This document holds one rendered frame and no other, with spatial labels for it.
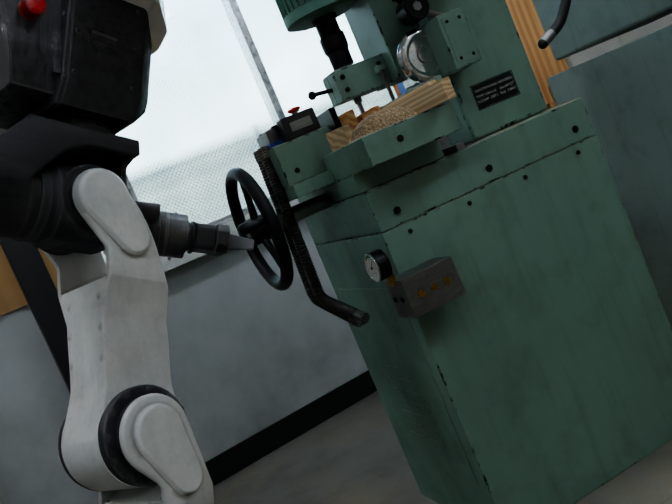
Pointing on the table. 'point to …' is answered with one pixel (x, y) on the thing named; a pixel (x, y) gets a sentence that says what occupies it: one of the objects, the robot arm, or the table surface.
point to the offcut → (339, 137)
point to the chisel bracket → (356, 81)
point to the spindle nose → (333, 41)
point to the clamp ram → (329, 119)
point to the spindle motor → (309, 11)
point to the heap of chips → (381, 120)
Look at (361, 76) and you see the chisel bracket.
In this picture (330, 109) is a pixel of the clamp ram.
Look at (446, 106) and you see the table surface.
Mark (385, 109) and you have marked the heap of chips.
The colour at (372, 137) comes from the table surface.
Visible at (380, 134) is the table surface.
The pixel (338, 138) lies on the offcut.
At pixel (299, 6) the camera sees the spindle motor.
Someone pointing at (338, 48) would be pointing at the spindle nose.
